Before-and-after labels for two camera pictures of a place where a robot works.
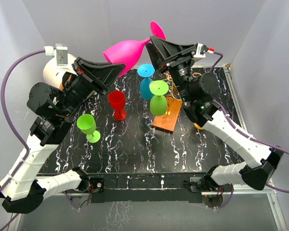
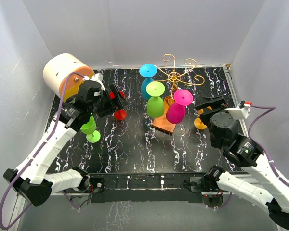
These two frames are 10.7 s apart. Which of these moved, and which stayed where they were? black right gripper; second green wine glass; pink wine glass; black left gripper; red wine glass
Moved: pink wine glass; black right gripper; black left gripper
Stayed: second green wine glass; red wine glass
